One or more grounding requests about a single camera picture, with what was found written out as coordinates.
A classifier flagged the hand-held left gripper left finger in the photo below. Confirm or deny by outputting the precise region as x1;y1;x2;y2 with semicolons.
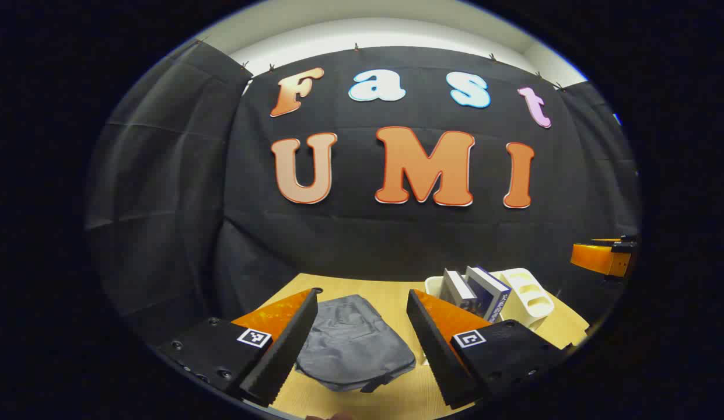
158;288;319;408

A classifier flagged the grey schoolbag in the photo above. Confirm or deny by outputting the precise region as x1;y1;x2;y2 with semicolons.
295;295;417;393

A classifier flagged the white book blue cover picture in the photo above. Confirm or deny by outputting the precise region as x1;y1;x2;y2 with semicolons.
466;266;512;323

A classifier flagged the white bookshelf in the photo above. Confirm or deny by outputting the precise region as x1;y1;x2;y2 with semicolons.
425;268;555;333

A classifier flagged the white book grey cover picture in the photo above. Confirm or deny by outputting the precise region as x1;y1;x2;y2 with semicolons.
442;269;478;313

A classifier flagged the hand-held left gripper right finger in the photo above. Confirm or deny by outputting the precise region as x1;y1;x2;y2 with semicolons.
406;289;572;410

